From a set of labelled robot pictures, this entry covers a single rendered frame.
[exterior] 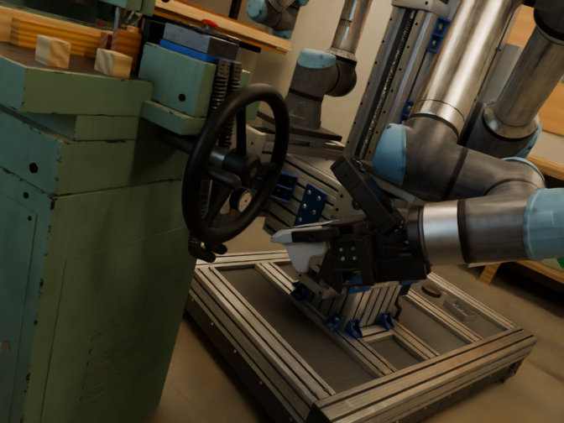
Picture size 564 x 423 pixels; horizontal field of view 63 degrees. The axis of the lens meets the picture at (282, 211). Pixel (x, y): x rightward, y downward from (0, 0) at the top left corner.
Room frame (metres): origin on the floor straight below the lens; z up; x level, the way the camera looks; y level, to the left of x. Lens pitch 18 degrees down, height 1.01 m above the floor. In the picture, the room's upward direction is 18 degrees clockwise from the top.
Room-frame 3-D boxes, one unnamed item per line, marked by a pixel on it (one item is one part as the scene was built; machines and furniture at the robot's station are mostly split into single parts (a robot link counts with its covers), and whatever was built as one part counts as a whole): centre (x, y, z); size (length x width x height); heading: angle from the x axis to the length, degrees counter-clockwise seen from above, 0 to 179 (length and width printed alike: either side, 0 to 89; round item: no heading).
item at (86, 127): (0.88, 0.35, 0.82); 0.40 x 0.21 x 0.04; 157
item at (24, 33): (1.00, 0.36, 0.92); 0.60 x 0.02 x 0.04; 157
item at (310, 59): (1.53, 0.04, 0.98); 0.13 x 0.12 x 0.14; 148
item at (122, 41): (0.90, 0.31, 0.93); 0.25 x 0.01 x 0.07; 157
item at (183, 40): (0.84, 0.22, 0.99); 0.13 x 0.11 x 0.06; 157
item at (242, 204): (1.06, 0.11, 0.65); 0.06 x 0.04 x 0.08; 157
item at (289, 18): (1.76, 0.20, 1.11); 0.11 x 0.08 x 0.11; 148
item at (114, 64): (0.74, 0.33, 0.92); 0.04 x 0.04 x 0.03; 71
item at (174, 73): (0.84, 0.22, 0.91); 0.15 x 0.14 x 0.09; 157
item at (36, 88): (0.87, 0.30, 0.87); 0.61 x 0.30 x 0.06; 157
